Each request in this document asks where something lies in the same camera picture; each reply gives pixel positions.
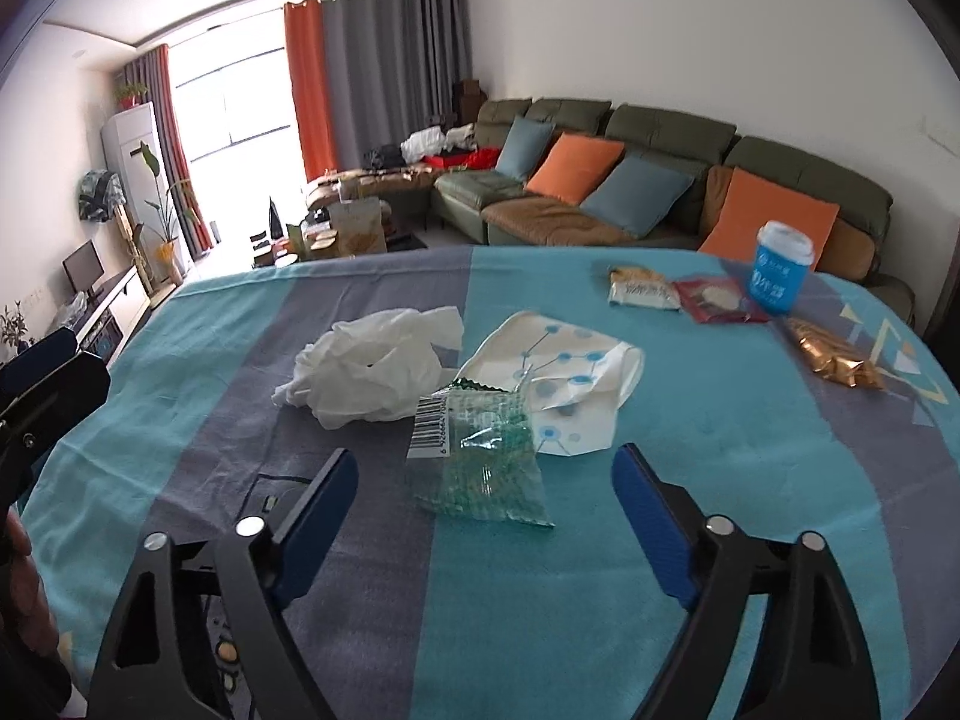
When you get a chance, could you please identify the orange cushion near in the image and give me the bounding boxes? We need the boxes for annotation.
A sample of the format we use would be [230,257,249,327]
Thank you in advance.
[700,166,839,265]

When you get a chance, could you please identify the red snack packet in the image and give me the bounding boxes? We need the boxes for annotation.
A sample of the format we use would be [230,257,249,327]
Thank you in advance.
[674,277,770,325]

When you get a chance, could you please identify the white standing air conditioner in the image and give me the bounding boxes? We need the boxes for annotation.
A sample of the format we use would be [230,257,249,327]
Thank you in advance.
[101,103,187,283]

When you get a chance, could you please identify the tall potted plant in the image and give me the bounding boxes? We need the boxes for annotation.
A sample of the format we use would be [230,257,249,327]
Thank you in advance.
[130,140,192,286]

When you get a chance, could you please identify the teal cushion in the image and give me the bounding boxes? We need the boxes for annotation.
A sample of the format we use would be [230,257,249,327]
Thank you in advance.
[579,154,695,239]
[494,117,555,182]

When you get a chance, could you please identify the teal cushion near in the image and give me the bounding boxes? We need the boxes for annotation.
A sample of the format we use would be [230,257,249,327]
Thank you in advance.
[579,154,695,239]

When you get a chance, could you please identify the left striped curtain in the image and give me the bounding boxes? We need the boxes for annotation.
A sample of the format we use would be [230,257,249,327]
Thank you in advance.
[114,44,213,262]

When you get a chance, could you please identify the orange cushion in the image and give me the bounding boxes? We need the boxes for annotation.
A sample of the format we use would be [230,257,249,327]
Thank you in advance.
[700,166,839,265]
[526,133,625,206]

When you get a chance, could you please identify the white tv cabinet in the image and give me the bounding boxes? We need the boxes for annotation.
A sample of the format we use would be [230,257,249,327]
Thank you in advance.
[47,266,151,366]

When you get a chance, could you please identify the clear green plastic wrapper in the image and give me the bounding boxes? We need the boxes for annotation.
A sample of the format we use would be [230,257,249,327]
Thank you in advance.
[405,379,553,528]

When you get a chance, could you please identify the teal grey patterned tablecloth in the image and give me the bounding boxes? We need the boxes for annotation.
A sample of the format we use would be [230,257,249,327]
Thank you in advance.
[23,247,958,718]

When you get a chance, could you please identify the orange cushion middle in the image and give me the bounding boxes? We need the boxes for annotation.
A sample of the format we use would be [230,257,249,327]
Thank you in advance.
[526,133,625,206]

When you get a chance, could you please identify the small gold snack packet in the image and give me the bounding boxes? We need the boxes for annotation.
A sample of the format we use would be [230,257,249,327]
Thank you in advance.
[786,317,885,390]

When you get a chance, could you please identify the teal cushion far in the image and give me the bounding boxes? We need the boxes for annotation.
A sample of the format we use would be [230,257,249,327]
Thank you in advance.
[494,117,555,182]

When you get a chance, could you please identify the paper cup blue dots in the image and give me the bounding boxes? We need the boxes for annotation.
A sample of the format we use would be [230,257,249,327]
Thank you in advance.
[459,312,644,457]

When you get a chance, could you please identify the white tissue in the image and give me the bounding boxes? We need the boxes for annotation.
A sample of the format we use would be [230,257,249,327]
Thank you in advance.
[272,305,464,431]

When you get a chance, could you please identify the orange curtain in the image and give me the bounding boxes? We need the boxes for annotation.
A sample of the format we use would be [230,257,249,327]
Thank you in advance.
[283,0,338,181]

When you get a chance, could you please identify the cluttered coffee table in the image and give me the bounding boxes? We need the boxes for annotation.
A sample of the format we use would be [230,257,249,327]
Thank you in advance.
[249,197,427,268]

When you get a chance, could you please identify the grey curtain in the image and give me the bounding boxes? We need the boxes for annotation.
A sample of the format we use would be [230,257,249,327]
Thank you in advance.
[320,0,473,167]

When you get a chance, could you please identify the white snack packet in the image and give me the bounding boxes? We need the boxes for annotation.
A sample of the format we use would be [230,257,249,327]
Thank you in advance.
[608,266,680,310]

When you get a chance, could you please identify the green sectional sofa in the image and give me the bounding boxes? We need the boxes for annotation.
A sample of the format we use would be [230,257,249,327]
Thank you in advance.
[431,98,914,322]

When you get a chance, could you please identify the small black monitor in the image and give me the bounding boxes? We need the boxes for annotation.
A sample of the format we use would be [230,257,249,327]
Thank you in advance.
[62,239,104,298]

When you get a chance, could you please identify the left hand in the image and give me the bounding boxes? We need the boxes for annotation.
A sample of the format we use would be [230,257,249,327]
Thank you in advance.
[2,507,59,694]

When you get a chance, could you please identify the blue cup white lid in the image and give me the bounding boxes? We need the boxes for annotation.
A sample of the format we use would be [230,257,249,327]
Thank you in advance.
[747,220,815,316]

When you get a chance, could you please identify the covered standing fan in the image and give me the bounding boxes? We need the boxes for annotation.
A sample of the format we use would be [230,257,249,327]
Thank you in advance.
[78,169,125,223]

